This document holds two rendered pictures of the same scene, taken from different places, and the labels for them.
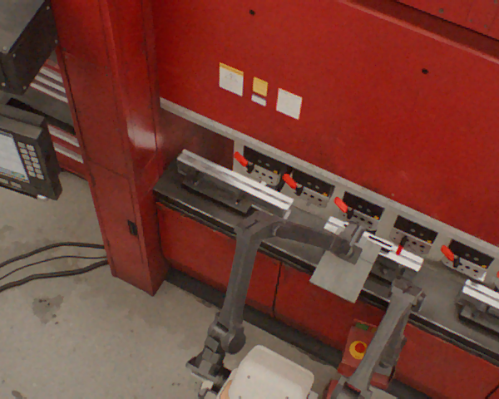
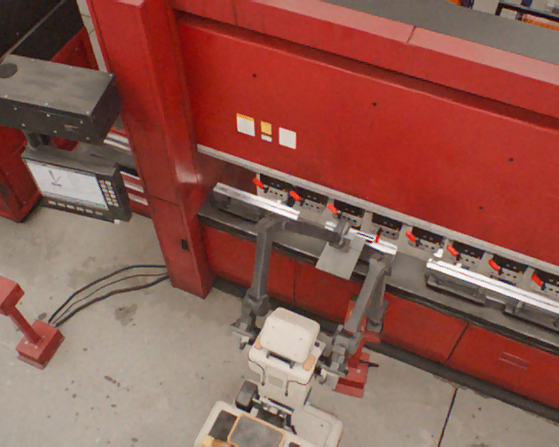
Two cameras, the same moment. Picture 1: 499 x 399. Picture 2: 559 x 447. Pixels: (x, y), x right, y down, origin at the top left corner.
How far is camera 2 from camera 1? 0.47 m
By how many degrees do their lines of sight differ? 2
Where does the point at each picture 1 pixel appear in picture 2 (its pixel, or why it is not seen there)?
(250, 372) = (273, 324)
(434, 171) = (392, 176)
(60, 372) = (139, 360)
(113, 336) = (177, 331)
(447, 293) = (416, 270)
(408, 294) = (381, 262)
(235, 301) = (260, 278)
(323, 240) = (320, 233)
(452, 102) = (395, 124)
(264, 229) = (275, 224)
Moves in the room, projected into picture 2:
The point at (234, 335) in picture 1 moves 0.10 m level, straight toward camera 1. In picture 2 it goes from (262, 302) to (262, 324)
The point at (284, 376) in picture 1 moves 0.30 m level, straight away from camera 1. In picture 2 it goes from (297, 325) to (310, 262)
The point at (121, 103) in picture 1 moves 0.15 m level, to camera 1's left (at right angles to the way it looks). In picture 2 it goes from (169, 148) to (137, 148)
